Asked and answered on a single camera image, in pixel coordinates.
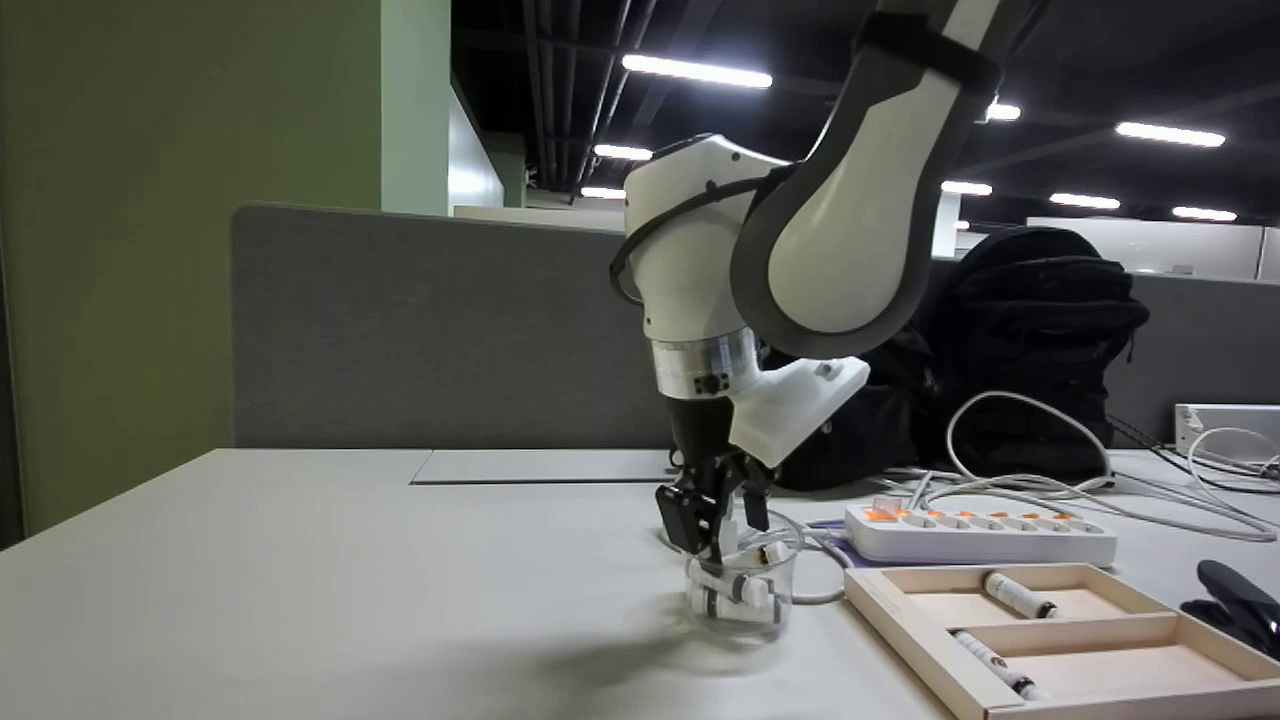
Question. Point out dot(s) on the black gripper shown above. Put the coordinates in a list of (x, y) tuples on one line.
[(701, 434)]

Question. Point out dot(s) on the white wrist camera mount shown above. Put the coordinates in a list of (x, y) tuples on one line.
[(793, 400)]

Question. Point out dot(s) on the fluorescent ceiling light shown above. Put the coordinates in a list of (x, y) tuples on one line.
[(1170, 136), (693, 69), (1005, 109), (626, 154), (603, 195), (1207, 217), (1085, 207)]

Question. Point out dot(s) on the black backpack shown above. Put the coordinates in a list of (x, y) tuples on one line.
[(852, 424), (1032, 346)]

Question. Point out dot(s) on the white cylinder with black cap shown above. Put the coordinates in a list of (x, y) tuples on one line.
[(1017, 597), (745, 592), (760, 553), (995, 662)]

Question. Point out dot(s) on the white power strip orange switches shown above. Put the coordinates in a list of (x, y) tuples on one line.
[(983, 536)]

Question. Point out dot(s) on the grey desk partition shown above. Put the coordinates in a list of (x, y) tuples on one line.
[(467, 335)]

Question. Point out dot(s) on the wooden two-segment box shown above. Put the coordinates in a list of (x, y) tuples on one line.
[(933, 644)]

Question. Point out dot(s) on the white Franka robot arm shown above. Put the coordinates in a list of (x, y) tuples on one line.
[(841, 225)]

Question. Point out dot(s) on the black stapler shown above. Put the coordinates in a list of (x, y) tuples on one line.
[(1241, 607)]

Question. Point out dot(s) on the clear plastic cup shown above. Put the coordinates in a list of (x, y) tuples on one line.
[(767, 585)]

